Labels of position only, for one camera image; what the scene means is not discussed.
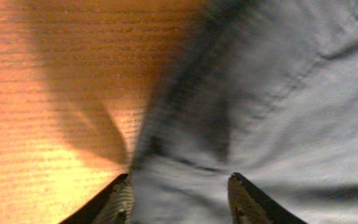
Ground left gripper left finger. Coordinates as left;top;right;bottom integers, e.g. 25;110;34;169
60;174;134;224

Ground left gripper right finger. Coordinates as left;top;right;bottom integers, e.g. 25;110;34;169
227;172;306;224

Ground dark blue shorts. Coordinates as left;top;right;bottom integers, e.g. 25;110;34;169
131;0;358;223

